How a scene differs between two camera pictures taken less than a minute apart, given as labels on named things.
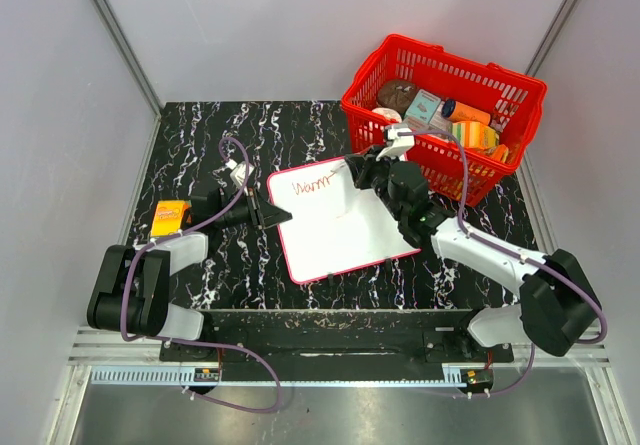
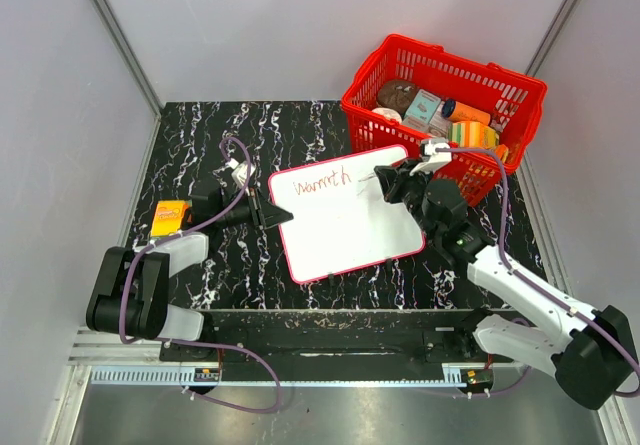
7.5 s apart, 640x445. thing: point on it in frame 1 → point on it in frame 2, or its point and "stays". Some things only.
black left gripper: (270, 214) stays
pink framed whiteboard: (337, 227) stays
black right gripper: (363, 166) → (393, 180)
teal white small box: (423, 107) stays
